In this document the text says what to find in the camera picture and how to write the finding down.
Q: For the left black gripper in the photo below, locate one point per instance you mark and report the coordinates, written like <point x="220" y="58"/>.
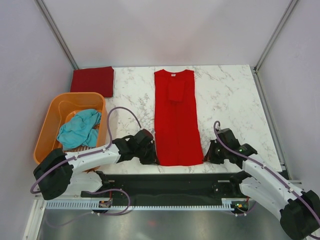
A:
<point x="151" y="159"/>

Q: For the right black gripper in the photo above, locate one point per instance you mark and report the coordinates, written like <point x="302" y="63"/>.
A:
<point x="210" y="157"/>

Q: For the bright red t shirt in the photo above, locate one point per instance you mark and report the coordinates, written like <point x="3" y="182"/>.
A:
<point x="177" y="137"/>

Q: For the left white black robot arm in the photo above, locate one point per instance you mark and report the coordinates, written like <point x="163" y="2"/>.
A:
<point x="54" y="173"/>

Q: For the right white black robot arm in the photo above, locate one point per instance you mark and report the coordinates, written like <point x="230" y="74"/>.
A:
<point x="298" y="211"/>

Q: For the teal t shirt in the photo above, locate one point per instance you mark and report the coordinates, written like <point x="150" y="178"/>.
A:
<point x="80" y="130"/>

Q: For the folded dark red t shirt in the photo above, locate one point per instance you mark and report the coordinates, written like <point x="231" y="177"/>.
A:
<point x="99" y="80"/>

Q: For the orange plastic basket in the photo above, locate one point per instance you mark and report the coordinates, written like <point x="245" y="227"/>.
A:
<point x="61" y="110"/>

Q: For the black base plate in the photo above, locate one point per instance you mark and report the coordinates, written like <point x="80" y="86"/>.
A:
<point x="167" y="189"/>

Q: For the white slotted cable duct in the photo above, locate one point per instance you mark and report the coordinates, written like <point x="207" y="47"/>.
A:
<point x="95" y="204"/>

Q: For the right aluminium frame post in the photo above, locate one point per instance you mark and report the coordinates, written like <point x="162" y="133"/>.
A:
<point x="275" y="34"/>

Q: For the aluminium frame post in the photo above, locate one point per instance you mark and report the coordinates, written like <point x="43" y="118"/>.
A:
<point x="56" y="32"/>
<point x="275" y="34"/>

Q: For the left aluminium frame post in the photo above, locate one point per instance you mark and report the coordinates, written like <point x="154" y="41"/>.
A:
<point x="56" y="32"/>

